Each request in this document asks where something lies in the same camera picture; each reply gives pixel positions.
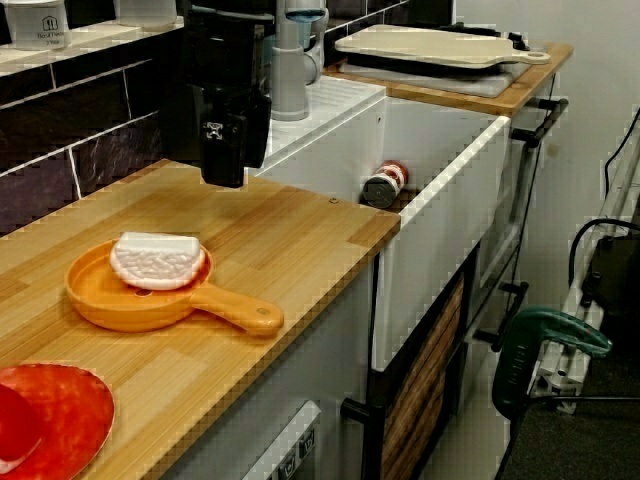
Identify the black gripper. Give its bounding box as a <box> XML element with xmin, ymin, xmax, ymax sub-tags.
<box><xmin>182</xmin><ymin>12</ymin><xmax>276</xmax><ymax>189</ymax></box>

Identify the grey toy faucet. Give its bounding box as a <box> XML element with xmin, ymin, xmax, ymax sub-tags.
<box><xmin>269</xmin><ymin>0</ymin><xmax>330</xmax><ymax>122</ymax></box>

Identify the red toy tomato can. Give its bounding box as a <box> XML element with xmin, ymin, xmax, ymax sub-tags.
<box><xmin>361</xmin><ymin>159</ymin><xmax>410</xmax><ymax>209</ymax></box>

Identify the plain white jar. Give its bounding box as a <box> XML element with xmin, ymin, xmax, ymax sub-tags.
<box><xmin>113</xmin><ymin>0</ymin><xmax>177</xmax><ymax>29</ymax></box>

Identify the long wooden countertop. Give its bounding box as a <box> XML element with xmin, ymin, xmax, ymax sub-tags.
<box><xmin>0</xmin><ymin>158</ymin><xmax>402</xmax><ymax>480</ymax></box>

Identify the cream cutting board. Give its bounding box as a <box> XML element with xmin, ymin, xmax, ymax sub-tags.
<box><xmin>333</xmin><ymin>23</ymin><xmax>551</xmax><ymax>70</ymax></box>

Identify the orange toy frying pan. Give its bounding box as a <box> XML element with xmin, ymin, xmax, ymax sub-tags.
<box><xmin>65</xmin><ymin>238</ymin><xmax>285</xmax><ymax>335</ymax></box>

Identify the white toy sink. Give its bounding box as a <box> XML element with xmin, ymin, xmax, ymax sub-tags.
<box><xmin>205</xmin><ymin>74</ymin><xmax>512</xmax><ymax>372</ymax></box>

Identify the white toy kitchen cabinet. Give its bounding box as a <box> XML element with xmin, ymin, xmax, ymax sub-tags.
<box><xmin>164</xmin><ymin>69</ymin><xmax>564</xmax><ymax>480</ymax></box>

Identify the white jar with print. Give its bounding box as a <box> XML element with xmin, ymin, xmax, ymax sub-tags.
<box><xmin>4</xmin><ymin>0</ymin><xmax>71</xmax><ymax>51</ymax></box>

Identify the grey stove tray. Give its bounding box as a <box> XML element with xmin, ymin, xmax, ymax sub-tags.
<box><xmin>332</xmin><ymin>57</ymin><xmax>531</xmax><ymax>99</ymax></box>

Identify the wooden slat drawer front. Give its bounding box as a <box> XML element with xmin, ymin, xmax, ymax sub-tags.
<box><xmin>382</xmin><ymin>277</ymin><xmax>466</xmax><ymax>480</ymax></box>

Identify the short wooden countertop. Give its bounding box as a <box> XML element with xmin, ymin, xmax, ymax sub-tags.
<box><xmin>322</xmin><ymin>42</ymin><xmax>574</xmax><ymax>119</ymax></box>

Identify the grey toy dishwasher front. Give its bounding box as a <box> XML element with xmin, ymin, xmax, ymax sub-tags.
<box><xmin>239</xmin><ymin>399</ymin><xmax>324</xmax><ymax>480</ymax></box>

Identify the red plate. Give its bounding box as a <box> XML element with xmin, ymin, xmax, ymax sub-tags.
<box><xmin>0</xmin><ymin>363</ymin><xmax>116</xmax><ymax>480</ymax></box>

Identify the green power tool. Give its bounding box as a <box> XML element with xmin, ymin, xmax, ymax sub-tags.
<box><xmin>492</xmin><ymin>305</ymin><xmax>614</xmax><ymax>416</ymax></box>

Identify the red round toy food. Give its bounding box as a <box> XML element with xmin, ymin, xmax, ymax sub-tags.
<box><xmin>0</xmin><ymin>382</ymin><xmax>44</xmax><ymax>464</ymax></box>

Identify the black box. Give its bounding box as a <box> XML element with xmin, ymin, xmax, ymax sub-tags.
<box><xmin>582</xmin><ymin>234</ymin><xmax>640</xmax><ymax>341</ymax></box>

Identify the black upright post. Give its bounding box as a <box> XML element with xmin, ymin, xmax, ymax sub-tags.
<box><xmin>159</xmin><ymin>0</ymin><xmax>214</xmax><ymax>169</ymax></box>

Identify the black cabinet handle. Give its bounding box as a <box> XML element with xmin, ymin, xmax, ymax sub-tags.
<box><xmin>509</xmin><ymin>97</ymin><xmax>570</xmax><ymax>149</ymax></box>
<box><xmin>340</xmin><ymin>397</ymin><xmax>386</xmax><ymax>480</ymax></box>
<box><xmin>472</xmin><ymin>282</ymin><xmax>530</xmax><ymax>354</ymax></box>

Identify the thick black cable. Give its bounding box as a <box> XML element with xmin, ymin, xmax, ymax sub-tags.
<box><xmin>569</xmin><ymin>217</ymin><xmax>640</xmax><ymax>301</ymax></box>

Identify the thin black cable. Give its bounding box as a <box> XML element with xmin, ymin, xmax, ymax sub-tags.
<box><xmin>602</xmin><ymin>104</ymin><xmax>640</xmax><ymax>196</ymax></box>

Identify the aluminium frame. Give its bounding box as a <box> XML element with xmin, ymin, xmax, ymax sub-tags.
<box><xmin>529</xmin><ymin>144</ymin><xmax>640</xmax><ymax>414</ymax></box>

